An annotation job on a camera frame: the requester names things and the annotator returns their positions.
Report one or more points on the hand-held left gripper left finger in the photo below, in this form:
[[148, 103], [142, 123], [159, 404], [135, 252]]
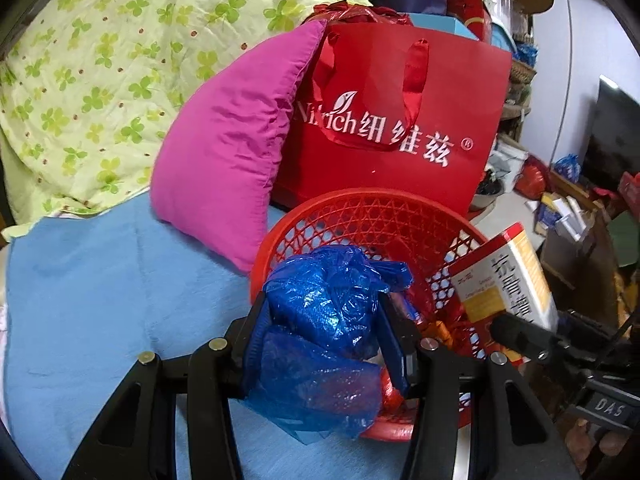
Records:
[[245, 342]]

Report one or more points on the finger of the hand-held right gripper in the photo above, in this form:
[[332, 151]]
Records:
[[520, 335]]

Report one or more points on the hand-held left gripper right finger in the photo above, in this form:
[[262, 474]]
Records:
[[395, 355]]

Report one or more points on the white yellow medicine box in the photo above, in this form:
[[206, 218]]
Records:
[[505, 280]]

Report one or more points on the red plastic mesh basket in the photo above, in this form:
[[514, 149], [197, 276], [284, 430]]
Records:
[[360, 220]]

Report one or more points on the person's right hand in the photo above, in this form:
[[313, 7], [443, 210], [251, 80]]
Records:
[[600, 452]]

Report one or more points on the orange wrapper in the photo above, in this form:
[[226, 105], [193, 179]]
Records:
[[442, 332]]

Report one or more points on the metal bowl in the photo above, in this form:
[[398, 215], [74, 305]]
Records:
[[487, 192]]

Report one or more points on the light blue blanket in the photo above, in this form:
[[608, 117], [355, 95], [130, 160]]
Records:
[[100, 310]]

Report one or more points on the white sack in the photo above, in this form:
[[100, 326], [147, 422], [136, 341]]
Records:
[[510, 165]]

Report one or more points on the small blue plastic bag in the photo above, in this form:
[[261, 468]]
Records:
[[567, 167]]

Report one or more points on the pink pillow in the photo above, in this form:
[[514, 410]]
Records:
[[225, 150]]

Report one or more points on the black television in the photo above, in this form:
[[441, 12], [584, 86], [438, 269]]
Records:
[[615, 135]]

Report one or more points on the red paper gift bag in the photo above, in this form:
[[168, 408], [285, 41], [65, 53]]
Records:
[[380, 85]]

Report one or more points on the green clover print quilt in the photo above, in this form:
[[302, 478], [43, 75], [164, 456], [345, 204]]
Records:
[[100, 60]]

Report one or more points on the light blue box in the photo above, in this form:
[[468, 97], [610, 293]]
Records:
[[440, 25]]

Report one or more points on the red gift box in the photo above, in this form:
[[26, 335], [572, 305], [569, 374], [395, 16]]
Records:
[[467, 7]]

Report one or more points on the crinkled red plastic bag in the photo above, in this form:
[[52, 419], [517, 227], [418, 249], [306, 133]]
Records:
[[360, 12]]

